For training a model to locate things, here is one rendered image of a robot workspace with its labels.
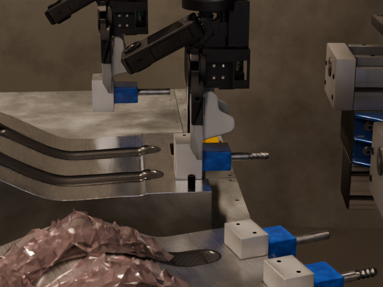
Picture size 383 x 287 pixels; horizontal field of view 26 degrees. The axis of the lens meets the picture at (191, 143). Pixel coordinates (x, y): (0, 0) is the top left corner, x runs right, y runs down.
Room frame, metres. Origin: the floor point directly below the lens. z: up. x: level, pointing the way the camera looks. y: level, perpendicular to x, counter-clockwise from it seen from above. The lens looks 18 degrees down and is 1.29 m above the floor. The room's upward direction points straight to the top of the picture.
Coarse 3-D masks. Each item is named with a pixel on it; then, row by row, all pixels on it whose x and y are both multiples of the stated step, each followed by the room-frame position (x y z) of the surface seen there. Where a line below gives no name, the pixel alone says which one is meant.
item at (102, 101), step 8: (96, 80) 1.33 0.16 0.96; (112, 80) 1.34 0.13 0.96; (96, 88) 1.33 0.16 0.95; (104, 88) 1.33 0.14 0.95; (112, 88) 1.34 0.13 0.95; (120, 88) 1.34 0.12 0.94; (128, 88) 1.34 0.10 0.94; (136, 88) 1.34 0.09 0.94; (144, 88) 1.36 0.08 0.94; (152, 88) 1.37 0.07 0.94; (160, 88) 1.37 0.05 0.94; (168, 88) 1.37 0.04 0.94; (96, 96) 1.33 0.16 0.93; (104, 96) 1.33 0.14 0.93; (112, 96) 1.34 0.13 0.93; (120, 96) 1.34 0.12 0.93; (128, 96) 1.34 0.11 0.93; (136, 96) 1.34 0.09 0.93; (96, 104) 1.33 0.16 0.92; (104, 104) 1.33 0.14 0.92; (112, 104) 1.34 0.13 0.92
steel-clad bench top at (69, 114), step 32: (0, 96) 1.83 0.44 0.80; (32, 96) 1.83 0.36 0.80; (64, 96) 1.83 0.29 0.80; (160, 96) 1.83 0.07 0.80; (64, 128) 1.58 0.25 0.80; (96, 128) 1.58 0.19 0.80; (128, 128) 1.58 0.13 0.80; (160, 128) 1.58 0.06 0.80; (224, 192) 1.23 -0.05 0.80; (224, 224) 1.11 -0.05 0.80
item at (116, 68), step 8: (112, 40) 1.33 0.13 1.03; (120, 40) 1.33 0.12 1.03; (120, 48) 1.33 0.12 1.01; (112, 56) 1.32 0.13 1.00; (120, 56) 1.33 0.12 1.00; (104, 64) 1.31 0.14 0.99; (112, 64) 1.32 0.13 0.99; (120, 64) 1.32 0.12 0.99; (104, 72) 1.31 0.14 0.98; (112, 72) 1.32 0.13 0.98; (120, 72) 1.32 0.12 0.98; (104, 80) 1.32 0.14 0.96
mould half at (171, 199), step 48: (0, 144) 1.11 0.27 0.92; (48, 144) 1.20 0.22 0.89; (96, 144) 1.23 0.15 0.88; (144, 144) 1.21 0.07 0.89; (0, 192) 0.99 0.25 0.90; (48, 192) 1.01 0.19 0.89; (96, 192) 1.02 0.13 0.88; (144, 192) 1.01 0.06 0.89; (192, 192) 1.01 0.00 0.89; (0, 240) 0.99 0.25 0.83
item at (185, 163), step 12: (180, 144) 1.05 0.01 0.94; (204, 144) 1.09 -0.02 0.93; (216, 144) 1.09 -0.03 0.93; (228, 144) 1.10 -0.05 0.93; (180, 156) 1.05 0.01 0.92; (192, 156) 1.05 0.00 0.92; (204, 156) 1.06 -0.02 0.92; (216, 156) 1.06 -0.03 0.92; (228, 156) 1.06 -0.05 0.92; (240, 156) 1.08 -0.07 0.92; (252, 156) 1.08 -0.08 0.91; (264, 156) 1.08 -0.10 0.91; (180, 168) 1.05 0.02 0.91; (192, 168) 1.06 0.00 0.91; (204, 168) 1.06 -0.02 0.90; (216, 168) 1.06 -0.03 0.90; (228, 168) 1.06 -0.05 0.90; (180, 180) 1.05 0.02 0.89
